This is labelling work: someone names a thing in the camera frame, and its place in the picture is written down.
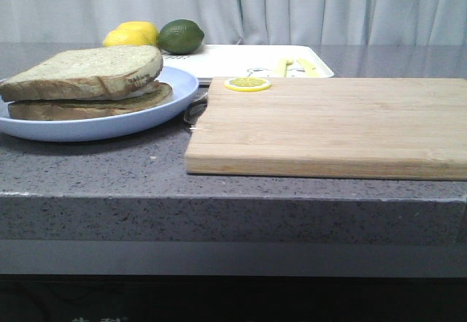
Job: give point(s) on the light blue plate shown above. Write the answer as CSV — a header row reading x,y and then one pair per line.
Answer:
x,y
184,86

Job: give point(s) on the bread slice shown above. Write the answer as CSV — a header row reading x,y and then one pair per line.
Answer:
x,y
152,95
102,73

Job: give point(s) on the white rectangular tray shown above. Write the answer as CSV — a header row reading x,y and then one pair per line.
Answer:
x,y
242,61

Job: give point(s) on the yellow lemon slice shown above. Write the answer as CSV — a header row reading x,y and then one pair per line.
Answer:
x,y
247,84

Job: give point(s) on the yellow plastic fork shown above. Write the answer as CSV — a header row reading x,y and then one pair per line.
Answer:
x,y
280,69

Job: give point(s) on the yellow plastic knife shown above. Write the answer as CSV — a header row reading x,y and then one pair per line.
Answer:
x,y
311,68

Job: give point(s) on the green lime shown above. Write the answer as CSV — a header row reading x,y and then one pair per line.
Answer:
x,y
180,37

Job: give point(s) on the rear yellow lemon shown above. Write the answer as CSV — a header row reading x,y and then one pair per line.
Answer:
x,y
147,28

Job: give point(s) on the front yellow lemon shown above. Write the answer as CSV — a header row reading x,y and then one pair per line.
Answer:
x,y
125,36

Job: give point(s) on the wooden cutting board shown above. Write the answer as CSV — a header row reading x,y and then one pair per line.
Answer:
x,y
377,128

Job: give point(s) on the white curtain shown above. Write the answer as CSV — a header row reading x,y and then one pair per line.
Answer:
x,y
274,22

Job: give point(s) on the metal cutting board handle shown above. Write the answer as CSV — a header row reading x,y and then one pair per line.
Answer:
x,y
195,109

